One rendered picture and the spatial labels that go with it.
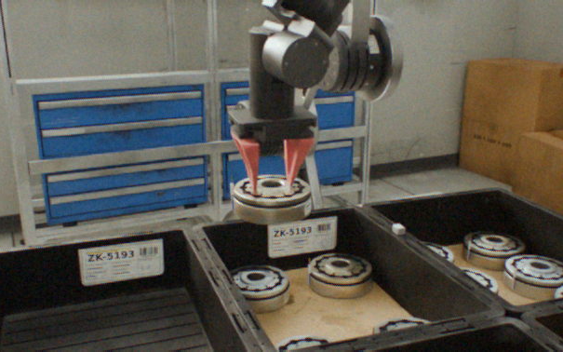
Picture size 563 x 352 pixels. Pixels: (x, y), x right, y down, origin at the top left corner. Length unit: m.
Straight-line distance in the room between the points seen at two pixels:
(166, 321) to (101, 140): 1.85
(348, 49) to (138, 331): 0.77
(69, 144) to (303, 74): 2.10
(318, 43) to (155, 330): 0.47
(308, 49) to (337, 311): 0.43
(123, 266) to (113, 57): 2.63
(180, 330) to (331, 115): 2.29
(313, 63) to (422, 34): 3.75
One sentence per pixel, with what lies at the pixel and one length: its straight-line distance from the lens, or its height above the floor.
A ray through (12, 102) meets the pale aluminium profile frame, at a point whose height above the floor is 0.86.
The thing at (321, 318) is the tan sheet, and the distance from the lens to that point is 0.92.
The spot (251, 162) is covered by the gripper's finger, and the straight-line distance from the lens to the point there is 0.76.
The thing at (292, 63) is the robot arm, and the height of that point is 1.22.
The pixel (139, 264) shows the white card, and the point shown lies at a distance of 0.99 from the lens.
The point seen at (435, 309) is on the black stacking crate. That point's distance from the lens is 0.89.
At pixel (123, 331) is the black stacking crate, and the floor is 0.83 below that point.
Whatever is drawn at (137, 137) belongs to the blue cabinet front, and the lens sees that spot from 2.75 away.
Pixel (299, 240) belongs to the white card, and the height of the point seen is 0.88.
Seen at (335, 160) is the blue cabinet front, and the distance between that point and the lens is 3.16.
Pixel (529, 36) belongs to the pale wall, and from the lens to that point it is 4.87.
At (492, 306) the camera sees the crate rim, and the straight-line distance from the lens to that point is 0.79.
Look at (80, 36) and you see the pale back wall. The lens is 3.51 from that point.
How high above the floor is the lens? 1.30
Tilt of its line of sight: 17 degrees down
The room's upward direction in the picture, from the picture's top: straight up
